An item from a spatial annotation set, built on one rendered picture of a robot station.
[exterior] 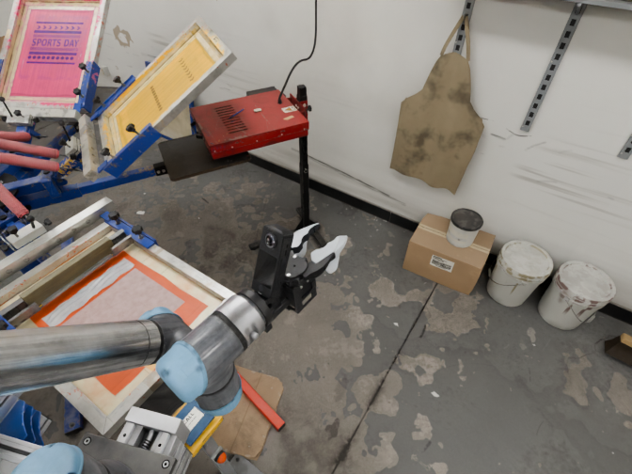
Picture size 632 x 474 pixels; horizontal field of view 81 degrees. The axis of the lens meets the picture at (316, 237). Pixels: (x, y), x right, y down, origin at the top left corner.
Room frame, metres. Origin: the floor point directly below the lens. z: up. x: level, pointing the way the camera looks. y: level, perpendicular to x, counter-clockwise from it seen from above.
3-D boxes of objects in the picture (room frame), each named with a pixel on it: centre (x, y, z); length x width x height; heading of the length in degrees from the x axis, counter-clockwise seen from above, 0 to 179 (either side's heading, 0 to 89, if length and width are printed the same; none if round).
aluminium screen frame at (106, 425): (0.79, 0.78, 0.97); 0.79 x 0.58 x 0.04; 56
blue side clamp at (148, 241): (1.15, 0.82, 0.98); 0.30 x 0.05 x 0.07; 56
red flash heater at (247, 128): (2.00, 0.38, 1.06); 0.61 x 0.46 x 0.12; 116
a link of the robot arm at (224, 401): (0.26, 0.18, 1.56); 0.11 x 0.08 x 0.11; 51
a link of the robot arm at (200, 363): (0.24, 0.16, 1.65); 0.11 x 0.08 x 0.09; 141
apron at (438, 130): (2.11, -0.76, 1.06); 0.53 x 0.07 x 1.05; 56
